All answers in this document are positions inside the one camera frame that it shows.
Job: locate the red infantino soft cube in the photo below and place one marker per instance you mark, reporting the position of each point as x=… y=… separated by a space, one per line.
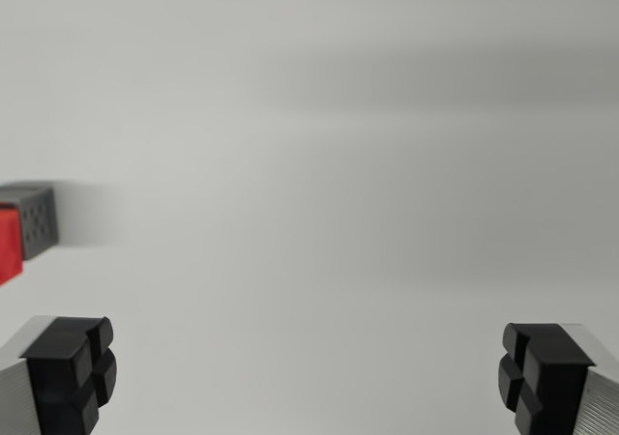
x=8 y=241

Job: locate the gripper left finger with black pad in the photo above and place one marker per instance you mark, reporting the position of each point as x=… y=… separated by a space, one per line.
x=53 y=372

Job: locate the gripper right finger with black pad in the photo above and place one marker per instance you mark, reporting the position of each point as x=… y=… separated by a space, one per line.
x=556 y=372

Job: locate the grey soft toy cube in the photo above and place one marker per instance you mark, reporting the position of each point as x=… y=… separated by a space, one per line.
x=38 y=217

